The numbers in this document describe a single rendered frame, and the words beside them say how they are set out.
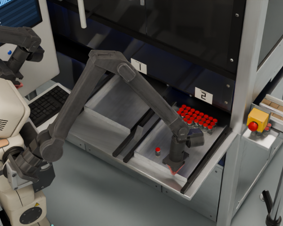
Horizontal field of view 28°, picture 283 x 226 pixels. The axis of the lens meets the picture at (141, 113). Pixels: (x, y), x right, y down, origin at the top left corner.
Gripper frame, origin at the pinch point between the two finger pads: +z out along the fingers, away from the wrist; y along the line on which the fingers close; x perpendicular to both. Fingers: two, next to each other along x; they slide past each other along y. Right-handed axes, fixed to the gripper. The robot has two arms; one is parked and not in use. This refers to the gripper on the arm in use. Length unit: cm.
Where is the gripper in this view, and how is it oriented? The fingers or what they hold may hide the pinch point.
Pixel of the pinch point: (173, 172)
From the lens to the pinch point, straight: 230.8
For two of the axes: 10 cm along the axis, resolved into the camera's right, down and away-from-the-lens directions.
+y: 6.1, -4.9, 6.3
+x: -7.9, -4.4, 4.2
